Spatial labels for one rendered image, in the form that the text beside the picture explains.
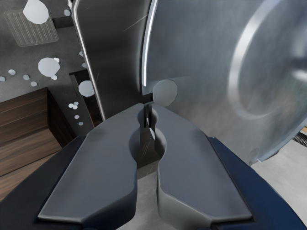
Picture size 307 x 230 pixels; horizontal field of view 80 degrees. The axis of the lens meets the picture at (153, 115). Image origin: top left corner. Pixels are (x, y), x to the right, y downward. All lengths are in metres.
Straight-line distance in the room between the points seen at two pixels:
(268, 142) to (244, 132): 0.07
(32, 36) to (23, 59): 0.20
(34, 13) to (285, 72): 0.26
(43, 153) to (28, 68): 0.39
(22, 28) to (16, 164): 0.41
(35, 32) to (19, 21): 0.05
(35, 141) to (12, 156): 0.08
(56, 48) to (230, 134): 0.80
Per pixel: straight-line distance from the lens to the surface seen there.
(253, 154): 0.29
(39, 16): 0.25
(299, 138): 0.39
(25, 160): 0.71
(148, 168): 0.41
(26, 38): 0.74
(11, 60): 0.93
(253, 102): 0.21
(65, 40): 0.90
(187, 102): 0.15
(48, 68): 0.25
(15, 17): 0.74
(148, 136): 0.16
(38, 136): 0.65
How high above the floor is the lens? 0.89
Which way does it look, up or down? 49 degrees down
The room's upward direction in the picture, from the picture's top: 137 degrees clockwise
